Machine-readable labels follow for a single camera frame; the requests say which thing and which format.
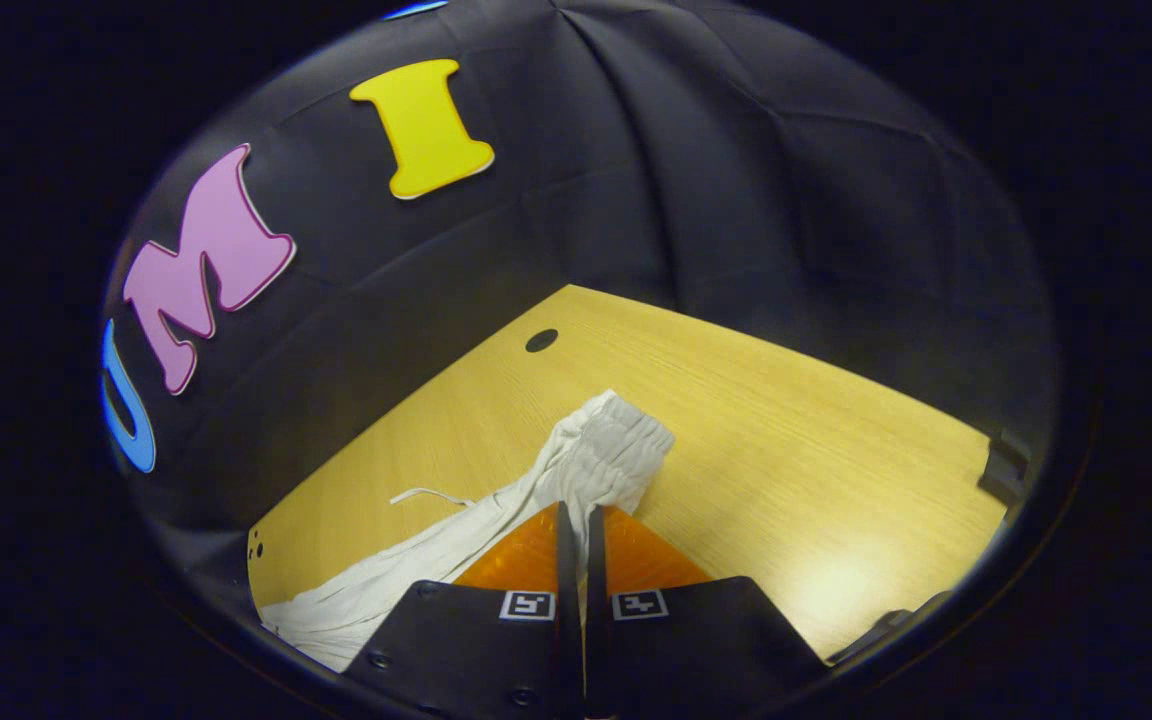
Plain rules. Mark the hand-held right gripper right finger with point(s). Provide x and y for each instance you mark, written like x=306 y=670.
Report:
x=596 y=600

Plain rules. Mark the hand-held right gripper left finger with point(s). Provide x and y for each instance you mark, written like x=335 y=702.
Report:
x=568 y=600

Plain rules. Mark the white jeans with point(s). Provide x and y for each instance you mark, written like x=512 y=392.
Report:
x=596 y=455

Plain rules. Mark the dark bar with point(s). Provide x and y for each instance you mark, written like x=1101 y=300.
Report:
x=886 y=628

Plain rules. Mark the black backdrop cloth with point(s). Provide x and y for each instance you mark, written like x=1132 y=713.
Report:
x=686 y=180

